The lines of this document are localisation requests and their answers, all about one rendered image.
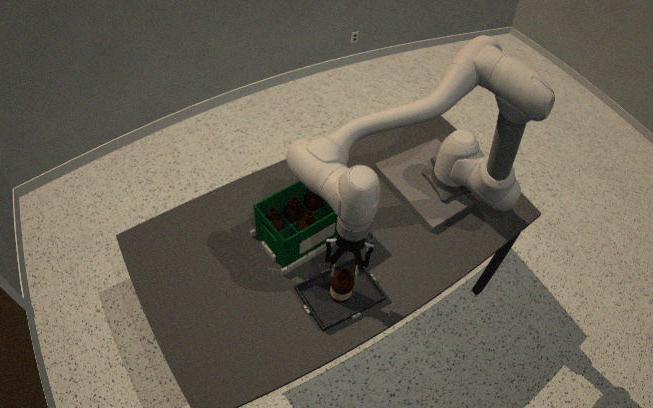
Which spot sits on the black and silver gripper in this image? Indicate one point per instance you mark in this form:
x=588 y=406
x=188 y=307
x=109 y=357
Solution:
x=342 y=248

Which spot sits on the brown glass bottle with cream label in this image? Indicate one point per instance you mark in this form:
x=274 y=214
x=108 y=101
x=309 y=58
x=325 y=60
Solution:
x=342 y=286

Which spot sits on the green crate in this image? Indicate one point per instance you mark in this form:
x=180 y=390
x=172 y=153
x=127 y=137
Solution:
x=291 y=245

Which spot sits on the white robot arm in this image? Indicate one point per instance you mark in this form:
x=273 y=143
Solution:
x=354 y=194

